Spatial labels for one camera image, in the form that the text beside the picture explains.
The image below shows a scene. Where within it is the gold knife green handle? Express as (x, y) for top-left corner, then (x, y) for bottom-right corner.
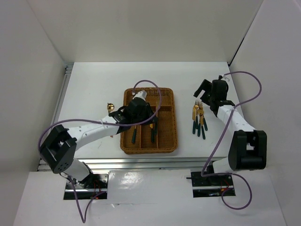
(150, 123), (155, 143)
(192, 107), (196, 134)

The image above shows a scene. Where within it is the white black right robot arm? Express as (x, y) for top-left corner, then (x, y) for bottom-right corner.
(194, 80), (267, 185)

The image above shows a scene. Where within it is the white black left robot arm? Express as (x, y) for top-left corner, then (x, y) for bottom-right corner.
(40, 97), (157, 188)

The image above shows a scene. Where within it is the brown wicker cutlery tray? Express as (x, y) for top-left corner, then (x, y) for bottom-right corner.
(120, 88), (178, 154)

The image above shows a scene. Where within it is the aluminium frame rail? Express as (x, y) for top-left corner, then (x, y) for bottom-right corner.
(38, 75), (226, 173)

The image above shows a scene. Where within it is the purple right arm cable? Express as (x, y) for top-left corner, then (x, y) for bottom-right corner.
(201, 71), (262, 210)

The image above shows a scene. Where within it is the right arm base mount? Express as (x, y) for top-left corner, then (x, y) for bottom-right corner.
(186, 171), (236, 198)

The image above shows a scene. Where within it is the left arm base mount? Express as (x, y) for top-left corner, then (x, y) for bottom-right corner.
(63, 171), (109, 200)

